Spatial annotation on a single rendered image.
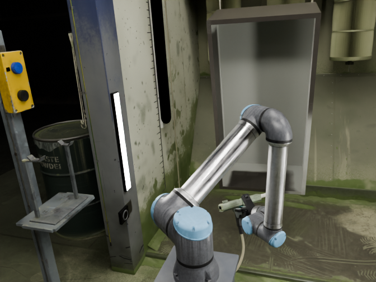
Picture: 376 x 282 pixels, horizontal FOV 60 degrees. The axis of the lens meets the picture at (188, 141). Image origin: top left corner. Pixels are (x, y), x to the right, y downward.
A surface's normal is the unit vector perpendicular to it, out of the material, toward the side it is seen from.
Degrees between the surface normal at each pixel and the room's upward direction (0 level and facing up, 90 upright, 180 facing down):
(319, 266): 0
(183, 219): 5
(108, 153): 90
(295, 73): 102
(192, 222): 5
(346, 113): 57
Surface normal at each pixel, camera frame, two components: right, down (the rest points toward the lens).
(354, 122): -0.29, -0.24
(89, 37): -0.30, 0.32
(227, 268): -0.06, -0.94
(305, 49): -0.25, 0.51
